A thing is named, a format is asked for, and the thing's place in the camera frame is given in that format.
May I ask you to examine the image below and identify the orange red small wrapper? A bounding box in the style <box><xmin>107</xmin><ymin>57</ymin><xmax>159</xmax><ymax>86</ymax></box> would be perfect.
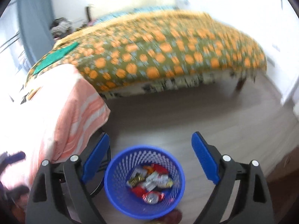
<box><xmin>142</xmin><ymin>163</ymin><xmax>169</xmax><ymax>175</ymax></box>

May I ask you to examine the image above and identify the cream bed headboard cushion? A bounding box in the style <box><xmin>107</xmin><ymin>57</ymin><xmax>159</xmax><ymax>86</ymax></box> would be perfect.
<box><xmin>89</xmin><ymin>0</ymin><xmax>175</xmax><ymax>20</ymax></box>

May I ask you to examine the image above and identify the pile of clothes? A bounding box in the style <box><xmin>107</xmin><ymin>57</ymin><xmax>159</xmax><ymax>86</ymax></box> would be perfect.
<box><xmin>50</xmin><ymin>17</ymin><xmax>72</xmax><ymax>38</ymax></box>

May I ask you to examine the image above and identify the green folded cloth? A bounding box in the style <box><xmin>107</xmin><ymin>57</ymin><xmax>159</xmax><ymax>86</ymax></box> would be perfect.
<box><xmin>33</xmin><ymin>42</ymin><xmax>79</xmax><ymax>75</ymax></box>

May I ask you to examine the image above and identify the green white cardboard box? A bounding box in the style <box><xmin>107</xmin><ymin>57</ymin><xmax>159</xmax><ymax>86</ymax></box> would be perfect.
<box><xmin>138</xmin><ymin>172</ymin><xmax>174</xmax><ymax>191</ymax></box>

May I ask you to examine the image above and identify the blue plastic trash basket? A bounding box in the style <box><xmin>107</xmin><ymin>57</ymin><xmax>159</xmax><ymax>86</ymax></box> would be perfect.
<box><xmin>104</xmin><ymin>145</ymin><xmax>186</xmax><ymax>220</ymax></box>

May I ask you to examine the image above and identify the orange floral green bedspread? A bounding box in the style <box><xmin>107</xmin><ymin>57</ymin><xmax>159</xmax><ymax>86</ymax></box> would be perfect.
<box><xmin>26</xmin><ymin>10</ymin><xmax>267</xmax><ymax>93</ymax></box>

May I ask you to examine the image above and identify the red snack wrapper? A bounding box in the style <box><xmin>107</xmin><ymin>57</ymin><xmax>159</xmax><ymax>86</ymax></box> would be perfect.
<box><xmin>131</xmin><ymin>186</ymin><xmax>165</xmax><ymax>205</ymax></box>

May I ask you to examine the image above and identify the pink white striped cloth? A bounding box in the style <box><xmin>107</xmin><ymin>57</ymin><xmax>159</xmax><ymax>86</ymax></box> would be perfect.
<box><xmin>1</xmin><ymin>64</ymin><xmax>110</xmax><ymax>189</ymax></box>

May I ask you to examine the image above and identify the blue grey curtain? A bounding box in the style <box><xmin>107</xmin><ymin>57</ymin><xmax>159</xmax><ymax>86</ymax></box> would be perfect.
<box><xmin>17</xmin><ymin>0</ymin><xmax>55</xmax><ymax>66</ymax></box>

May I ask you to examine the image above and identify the yellow green snack packet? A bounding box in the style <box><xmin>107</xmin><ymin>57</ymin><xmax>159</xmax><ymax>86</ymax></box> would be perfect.
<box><xmin>127</xmin><ymin>167</ymin><xmax>147</xmax><ymax>188</ymax></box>

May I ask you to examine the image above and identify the furry slipper foot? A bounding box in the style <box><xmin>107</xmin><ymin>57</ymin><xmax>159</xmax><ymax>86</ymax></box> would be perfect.
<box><xmin>149</xmin><ymin>209</ymin><xmax>182</xmax><ymax>224</ymax></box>

